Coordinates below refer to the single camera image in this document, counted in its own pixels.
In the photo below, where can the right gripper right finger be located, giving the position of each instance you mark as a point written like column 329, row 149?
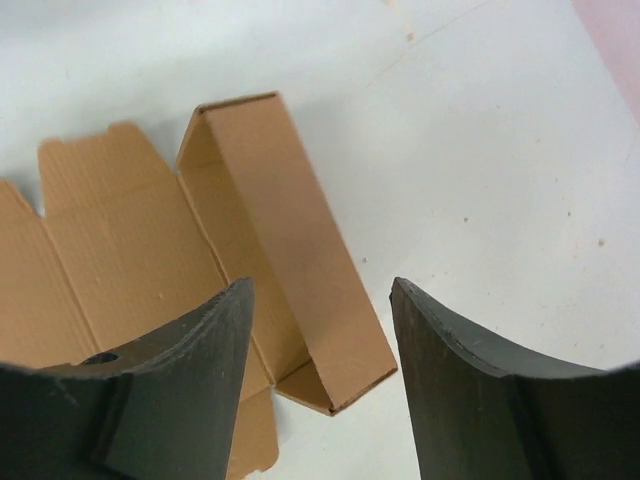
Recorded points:
column 484, row 407

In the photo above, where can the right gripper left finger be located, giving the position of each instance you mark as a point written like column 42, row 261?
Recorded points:
column 162, row 406

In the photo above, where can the brown cardboard box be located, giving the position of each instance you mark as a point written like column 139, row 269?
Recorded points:
column 127, row 244

